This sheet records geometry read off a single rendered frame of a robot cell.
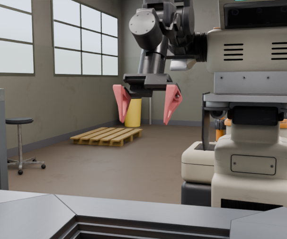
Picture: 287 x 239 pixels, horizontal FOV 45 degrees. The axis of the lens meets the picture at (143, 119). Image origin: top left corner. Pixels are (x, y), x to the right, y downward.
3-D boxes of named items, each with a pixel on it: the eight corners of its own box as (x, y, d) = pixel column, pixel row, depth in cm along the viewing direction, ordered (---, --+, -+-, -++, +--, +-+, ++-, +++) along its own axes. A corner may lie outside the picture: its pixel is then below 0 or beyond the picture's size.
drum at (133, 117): (144, 125, 810) (144, 96, 802) (138, 127, 771) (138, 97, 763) (127, 124, 824) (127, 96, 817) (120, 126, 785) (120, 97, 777)
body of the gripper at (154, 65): (167, 81, 71) (172, 50, 73) (121, 81, 74) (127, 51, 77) (174, 94, 77) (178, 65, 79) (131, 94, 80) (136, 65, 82)
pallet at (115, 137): (102, 133, 696) (102, 126, 694) (145, 135, 666) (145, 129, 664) (67, 144, 572) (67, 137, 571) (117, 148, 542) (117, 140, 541)
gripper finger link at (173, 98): (172, 118, 67) (177, 75, 70) (137, 117, 70) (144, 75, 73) (179, 130, 73) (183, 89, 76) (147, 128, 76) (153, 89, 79)
